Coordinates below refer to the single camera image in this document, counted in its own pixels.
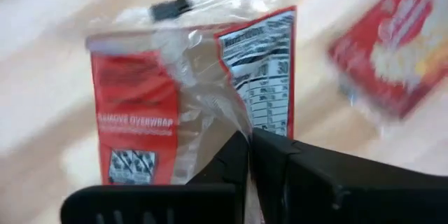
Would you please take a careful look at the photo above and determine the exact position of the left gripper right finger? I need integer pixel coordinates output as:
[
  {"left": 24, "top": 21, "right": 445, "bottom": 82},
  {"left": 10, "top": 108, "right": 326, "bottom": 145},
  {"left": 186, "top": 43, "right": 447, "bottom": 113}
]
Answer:
[{"left": 251, "top": 128, "right": 448, "bottom": 224}]

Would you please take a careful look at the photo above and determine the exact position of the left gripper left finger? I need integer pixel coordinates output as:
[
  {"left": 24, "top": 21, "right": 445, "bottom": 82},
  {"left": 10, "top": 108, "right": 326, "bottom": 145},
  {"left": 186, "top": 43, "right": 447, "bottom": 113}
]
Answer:
[{"left": 61, "top": 131, "right": 249, "bottom": 224}]

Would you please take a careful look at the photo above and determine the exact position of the red popcorn bag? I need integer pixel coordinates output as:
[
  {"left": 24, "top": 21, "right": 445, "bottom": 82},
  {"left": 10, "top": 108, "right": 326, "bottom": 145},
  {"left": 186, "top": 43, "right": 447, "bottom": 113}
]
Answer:
[
  {"left": 327, "top": 0, "right": 448, "bottom": 120},
  {"left": 85, "top": 0, "right": 298, "bottom": 186}
]

